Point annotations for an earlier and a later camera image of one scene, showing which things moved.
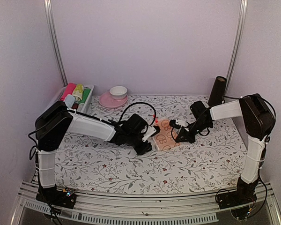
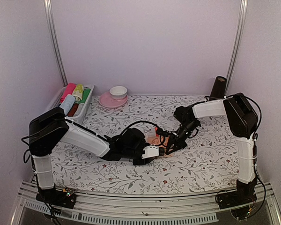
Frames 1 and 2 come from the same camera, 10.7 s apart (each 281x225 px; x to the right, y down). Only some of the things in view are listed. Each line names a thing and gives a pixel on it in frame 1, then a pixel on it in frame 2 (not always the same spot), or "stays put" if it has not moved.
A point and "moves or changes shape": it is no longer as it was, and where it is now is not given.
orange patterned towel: x=166 y=138 moves or changes shape
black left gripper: x=144 y=150 to x=141 y=162
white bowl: x=118 y=92 stays put
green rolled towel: x=85 y=93 stays put
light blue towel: x=69 y=100 stays put
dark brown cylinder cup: x=218 y=91 stays put
